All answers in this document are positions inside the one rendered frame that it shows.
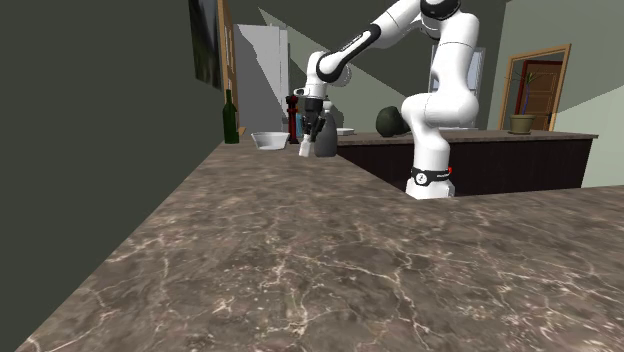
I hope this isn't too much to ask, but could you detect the dark wall picture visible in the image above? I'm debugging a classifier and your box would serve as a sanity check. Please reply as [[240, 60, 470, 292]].
[[187, 0, 223, 92]]

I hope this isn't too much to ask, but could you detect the grey bottle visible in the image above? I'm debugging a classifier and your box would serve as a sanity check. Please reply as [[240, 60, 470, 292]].
[[313, 110, 339, 159]]

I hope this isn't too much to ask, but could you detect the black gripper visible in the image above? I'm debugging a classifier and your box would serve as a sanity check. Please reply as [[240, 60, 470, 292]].
[[301, 97, 327, 144]]

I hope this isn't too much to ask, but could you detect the red and black pepper mill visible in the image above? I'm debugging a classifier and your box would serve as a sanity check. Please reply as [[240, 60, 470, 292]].
[[284, 94, 301, 145]]

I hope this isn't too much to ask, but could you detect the brown door with wooden frame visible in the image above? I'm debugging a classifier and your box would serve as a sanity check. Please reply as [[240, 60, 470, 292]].
[[497, 43, 573, 133]]

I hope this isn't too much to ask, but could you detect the potted plant in olive pot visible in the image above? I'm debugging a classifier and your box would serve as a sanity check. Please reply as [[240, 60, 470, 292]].
[[504, 68, 548, 136]]

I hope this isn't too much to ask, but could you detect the dark green round object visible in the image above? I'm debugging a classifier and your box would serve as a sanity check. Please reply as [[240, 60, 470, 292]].
[[375, 105, 412, 139]]

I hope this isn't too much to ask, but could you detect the white bowl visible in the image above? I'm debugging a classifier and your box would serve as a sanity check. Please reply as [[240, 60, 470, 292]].
[[250, 131, 291, 151]]

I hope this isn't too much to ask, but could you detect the wooden framed door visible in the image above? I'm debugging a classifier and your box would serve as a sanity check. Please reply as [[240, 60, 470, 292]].
[[217, 0, 242, 135]]

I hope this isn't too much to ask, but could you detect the dark green wine bottle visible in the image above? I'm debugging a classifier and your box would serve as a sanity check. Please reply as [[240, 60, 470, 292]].
[[222, 89, 241, 145]]

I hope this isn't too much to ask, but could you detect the dark counter cabinet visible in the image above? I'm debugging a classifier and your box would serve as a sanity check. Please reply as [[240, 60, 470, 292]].
[[335, 130, 599, 198]]

